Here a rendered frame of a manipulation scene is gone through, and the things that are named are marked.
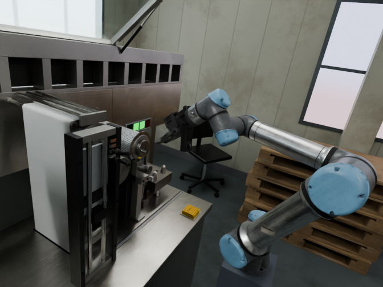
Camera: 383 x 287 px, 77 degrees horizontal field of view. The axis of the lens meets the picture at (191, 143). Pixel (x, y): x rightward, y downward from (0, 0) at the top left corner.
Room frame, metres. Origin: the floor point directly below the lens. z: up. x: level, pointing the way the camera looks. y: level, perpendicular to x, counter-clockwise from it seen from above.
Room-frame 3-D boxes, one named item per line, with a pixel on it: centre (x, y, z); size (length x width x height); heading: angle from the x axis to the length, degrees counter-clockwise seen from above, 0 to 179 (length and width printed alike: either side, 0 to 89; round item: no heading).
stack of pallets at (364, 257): (2.37, -1.39, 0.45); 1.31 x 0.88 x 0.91; 67
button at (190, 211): (1.05, -0.05, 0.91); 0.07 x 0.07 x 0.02; 65
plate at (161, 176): (1.23, 0.30, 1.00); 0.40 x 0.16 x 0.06; 65
